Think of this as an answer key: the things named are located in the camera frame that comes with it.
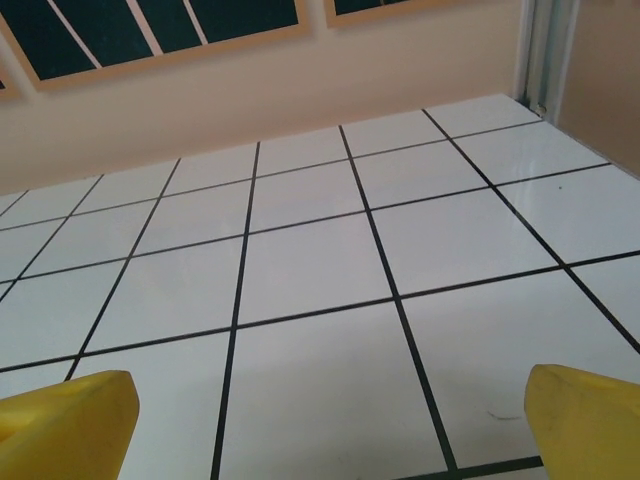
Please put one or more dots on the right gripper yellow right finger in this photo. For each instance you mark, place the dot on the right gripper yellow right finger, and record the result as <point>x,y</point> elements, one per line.
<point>590,430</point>

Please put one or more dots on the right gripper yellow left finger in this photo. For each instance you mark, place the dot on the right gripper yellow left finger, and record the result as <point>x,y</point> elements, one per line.
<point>65,425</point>

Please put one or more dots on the aluminium frame post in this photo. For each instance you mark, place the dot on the aluminium frame post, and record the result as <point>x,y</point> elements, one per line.
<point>545,50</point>

